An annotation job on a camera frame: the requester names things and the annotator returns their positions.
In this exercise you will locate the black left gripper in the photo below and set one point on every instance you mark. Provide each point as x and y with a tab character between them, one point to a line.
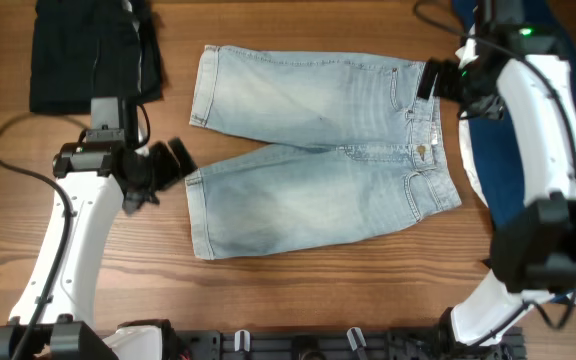
172	166

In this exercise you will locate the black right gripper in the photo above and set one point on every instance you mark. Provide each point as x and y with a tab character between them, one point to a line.
431	79

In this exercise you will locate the light blue denim shorts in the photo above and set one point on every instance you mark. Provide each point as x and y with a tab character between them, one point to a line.
348	151

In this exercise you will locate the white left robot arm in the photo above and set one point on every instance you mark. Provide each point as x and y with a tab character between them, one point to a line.
55	314

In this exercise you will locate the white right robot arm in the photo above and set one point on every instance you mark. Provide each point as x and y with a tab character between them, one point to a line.
522	69

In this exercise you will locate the blue garment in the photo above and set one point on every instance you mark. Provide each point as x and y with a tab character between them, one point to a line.
495	150

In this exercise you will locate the folded dark green garment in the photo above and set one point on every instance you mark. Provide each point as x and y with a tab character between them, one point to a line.
86	49

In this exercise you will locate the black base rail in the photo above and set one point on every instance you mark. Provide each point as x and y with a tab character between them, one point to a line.
352	344

